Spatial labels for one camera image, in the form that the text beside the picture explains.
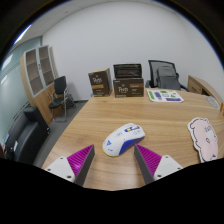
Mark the black visitor chair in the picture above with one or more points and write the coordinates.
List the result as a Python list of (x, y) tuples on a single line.
[(60, 85)]

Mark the white and blue computer mouse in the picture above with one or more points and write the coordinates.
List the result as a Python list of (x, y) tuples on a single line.
[(121, 140)]

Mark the black mesh office chair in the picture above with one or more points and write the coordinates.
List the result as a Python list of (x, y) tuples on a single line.
[(152, 68)]

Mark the grey backpack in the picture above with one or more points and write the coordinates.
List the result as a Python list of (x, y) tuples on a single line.
[(168, 78)]

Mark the wide brown cardboard box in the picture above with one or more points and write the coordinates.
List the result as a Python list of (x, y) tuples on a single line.
[(128, 88)]

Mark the black cardboard box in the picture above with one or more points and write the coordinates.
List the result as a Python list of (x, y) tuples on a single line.
[(127, 71)]

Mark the wooden side desk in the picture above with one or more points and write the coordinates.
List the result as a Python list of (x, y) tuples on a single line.
[(203, 86)]

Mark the tall brown cardboard box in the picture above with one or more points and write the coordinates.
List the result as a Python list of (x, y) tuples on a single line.
[(99, 83)]

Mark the black leather sofa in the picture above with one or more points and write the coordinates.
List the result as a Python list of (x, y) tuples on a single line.
[(26, 136)]

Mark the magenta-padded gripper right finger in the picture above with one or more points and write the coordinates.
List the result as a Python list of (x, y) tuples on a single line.
[(165, 166)]

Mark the pink pig-shaped mouse pad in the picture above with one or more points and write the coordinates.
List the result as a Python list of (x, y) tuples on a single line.
[(204, 140)]

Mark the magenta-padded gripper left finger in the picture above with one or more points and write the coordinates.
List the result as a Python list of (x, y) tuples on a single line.
[(62, 166)]

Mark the ceiling light panel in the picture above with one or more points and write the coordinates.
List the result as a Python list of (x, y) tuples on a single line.
[(22, 34)]

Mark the white sticker sheet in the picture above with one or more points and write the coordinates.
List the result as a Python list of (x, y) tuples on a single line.
[(164, 96)]

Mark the wooden shelf cabinet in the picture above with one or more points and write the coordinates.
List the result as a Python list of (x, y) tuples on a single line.
[(28, 100)]

